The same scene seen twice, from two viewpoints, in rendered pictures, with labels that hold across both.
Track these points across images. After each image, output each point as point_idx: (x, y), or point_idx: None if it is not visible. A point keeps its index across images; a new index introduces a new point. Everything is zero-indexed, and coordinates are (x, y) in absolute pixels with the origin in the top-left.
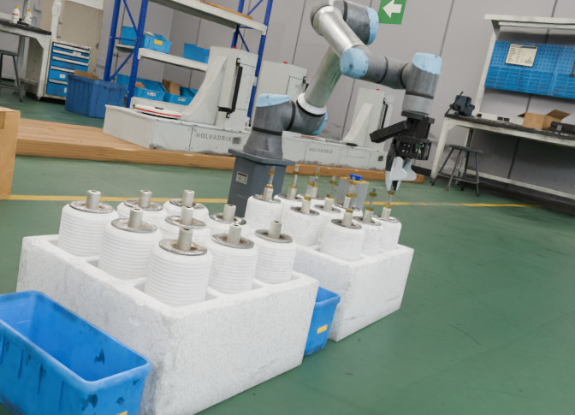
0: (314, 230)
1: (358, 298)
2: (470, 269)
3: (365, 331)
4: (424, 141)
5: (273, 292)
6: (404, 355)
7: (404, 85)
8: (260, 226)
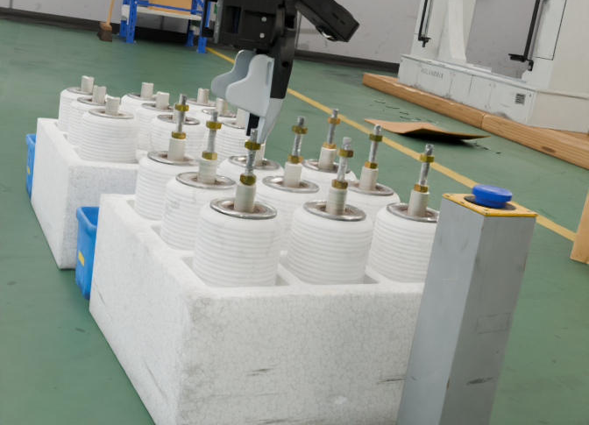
0: None
1: (105, 264)
2: None
3: (101, 350)
4: None
5: (55, 143)
6: (2, 340)
7: None
8: None
